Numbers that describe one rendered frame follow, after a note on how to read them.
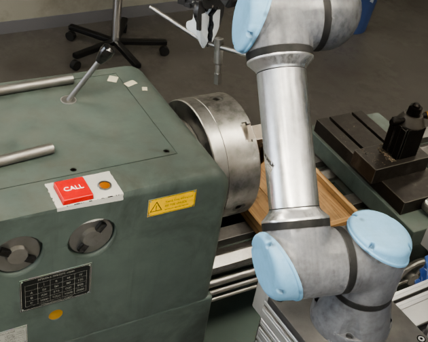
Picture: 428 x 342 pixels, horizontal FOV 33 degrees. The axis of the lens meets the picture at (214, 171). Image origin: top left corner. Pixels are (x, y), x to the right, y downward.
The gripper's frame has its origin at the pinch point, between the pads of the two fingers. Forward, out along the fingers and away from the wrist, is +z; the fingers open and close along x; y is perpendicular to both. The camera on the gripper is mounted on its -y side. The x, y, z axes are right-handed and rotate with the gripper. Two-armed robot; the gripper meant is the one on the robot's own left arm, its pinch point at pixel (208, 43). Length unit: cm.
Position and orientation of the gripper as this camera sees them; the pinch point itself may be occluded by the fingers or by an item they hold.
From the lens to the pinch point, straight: 177.3
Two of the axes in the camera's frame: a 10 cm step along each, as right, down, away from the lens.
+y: -7.4, -3.4, 5.8
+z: -0.4, 8.8, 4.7
